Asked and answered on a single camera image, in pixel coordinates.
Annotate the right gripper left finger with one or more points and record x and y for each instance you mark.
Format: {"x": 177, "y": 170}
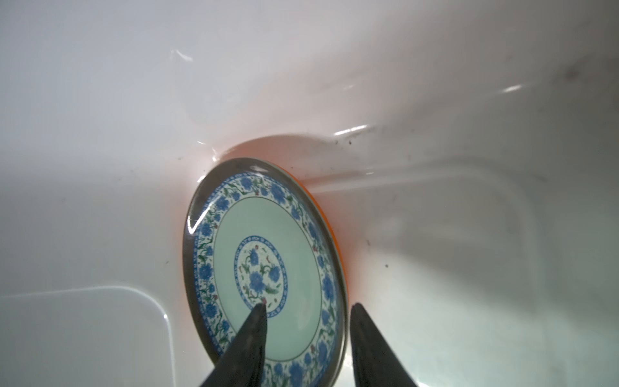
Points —
{"x": 243, "y": 362}

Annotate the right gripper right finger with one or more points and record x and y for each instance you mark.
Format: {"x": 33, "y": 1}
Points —
{"x": 374, "y": 362}

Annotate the blue floral green plate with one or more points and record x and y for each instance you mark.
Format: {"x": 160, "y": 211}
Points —
{"x": 254, "y": 235}

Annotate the white plastic bin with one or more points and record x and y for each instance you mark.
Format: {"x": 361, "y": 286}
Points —
{"x": 465, "y": 154}

